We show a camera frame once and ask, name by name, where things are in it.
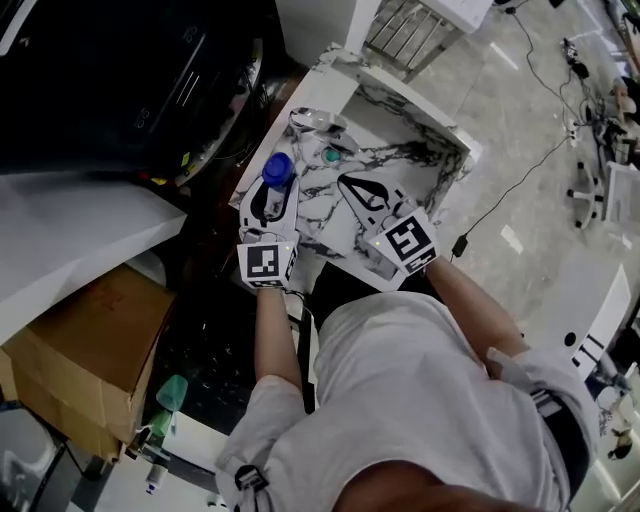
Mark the white desk panel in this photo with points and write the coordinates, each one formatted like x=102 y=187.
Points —
x=602 y=320

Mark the white tube blue cap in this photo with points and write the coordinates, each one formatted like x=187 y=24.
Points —
x=156 y=477

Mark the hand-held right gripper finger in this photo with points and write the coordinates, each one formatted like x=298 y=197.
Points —
x=362 y=216
x=395 y=196

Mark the blue-capped clear bottle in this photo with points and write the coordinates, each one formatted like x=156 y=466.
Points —
x=278 y=169

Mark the white marble sink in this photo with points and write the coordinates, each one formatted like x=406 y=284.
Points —
x=400 y=145

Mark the white power strip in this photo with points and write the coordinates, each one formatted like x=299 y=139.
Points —
x=572 y=134

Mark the chrome faucet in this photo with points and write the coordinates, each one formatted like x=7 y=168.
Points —
x=325 y=125

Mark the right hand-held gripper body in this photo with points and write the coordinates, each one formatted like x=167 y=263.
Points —
x=407 y=240

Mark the dark grey appliance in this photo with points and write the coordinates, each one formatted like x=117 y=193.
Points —
x=30 y=465

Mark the white ceramic sink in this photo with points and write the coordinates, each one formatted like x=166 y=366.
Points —
x=460 y=12

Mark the brown cardboard box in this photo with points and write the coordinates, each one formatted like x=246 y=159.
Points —
x=85 y=350

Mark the person's black trousers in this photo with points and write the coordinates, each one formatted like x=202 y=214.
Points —
x=345 y=285

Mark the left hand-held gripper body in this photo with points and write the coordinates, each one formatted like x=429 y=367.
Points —
x=267 y=262

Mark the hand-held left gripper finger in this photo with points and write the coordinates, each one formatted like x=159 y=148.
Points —
x=246 y=210
x=294 y=212

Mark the white office chair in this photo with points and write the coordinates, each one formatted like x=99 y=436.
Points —
x=615 y=192

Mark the person's right forearm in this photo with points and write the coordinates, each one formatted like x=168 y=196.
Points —
x=475 y=315

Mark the white rectangular basin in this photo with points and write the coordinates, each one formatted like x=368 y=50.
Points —
x=200 y=442

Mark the person's grey shirt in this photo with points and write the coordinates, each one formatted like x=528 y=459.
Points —
x=410 y=410

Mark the green cup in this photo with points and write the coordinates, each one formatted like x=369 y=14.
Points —
x=172 y=392
x=161 y=424

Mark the black power adapter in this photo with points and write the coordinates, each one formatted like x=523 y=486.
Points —
x=460 y=247

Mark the large black machine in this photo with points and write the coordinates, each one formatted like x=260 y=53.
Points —
x=125 y=85

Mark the green sink drain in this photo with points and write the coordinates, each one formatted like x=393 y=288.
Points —
x=331 y=155

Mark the person's left forearm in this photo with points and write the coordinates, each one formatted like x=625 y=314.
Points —
x=275 y=340

